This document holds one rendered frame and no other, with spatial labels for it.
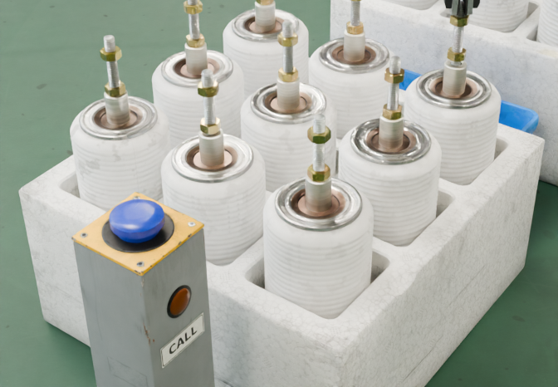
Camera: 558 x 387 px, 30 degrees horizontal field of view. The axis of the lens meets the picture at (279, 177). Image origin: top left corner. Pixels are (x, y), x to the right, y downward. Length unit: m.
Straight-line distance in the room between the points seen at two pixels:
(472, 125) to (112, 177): 0.35
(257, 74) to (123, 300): 0.45
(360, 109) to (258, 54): 0.13
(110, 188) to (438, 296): 0.33
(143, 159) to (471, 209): 0.32
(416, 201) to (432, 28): 0.42
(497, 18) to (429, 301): 0.47
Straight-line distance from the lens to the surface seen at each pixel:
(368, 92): 1.09
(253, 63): 1.15
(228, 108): 1.08
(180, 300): 0.79
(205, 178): 0.93
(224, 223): 0.94
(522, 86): 1.33
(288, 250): 0.88
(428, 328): 1.03
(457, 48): 1.04
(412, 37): 1.37
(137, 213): 0.77
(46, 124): 1.51
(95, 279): 0.79
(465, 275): 1.06
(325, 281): 0.89
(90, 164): 1.01
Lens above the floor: 0.79
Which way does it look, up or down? 36 degrees down
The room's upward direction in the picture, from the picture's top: 1 degrees counter-clockwise
